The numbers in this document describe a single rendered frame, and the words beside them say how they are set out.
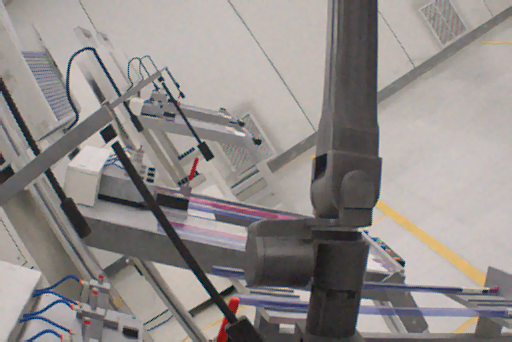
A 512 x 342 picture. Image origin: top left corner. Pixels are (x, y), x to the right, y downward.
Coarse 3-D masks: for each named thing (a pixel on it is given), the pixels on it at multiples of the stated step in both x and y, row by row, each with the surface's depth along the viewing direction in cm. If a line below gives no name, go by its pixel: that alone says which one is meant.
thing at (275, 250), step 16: (352, 176) 92; (368, 176) 93; (352, 192) 92; (368, 192) 93; (352, 208) 93; (368, 208) 93; (256, 224) 93; (272, 224) 93; (288, 224) 93; (304, 224) 93; (320, 224) 93; (336, 224) 93; (352, 224) 92; (368, 224) 93; (256, 240) 92; (272, 240) 92; (288, 240) 93; (304, 240) 93; (256, 256) 91; (272, 256) 91; (288, 256) 92; (304, 256) 92; (256, 272) 91; (272, 272) 91; (288, 272) 92; (304, 272) 92
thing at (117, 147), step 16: (112, 144) 73; (128, 160) 73; (144, 192) 73; (160, 208) 74; (160, 224) 74; (176, 240) 74; (192, 256) 74; (192, 272) 75; (208, 288) 75; (224, 304) 75
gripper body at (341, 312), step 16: (320, 288) 95; (320, 304) 94; (336, 304) 94; (352, 304) 94; (304, 320) 101; (320, 320) 94; (336, 320) 94; (352, 320) 95; (304, 336) 94; (320, 336) 94; (336, 336) 94; (352, 336) 95
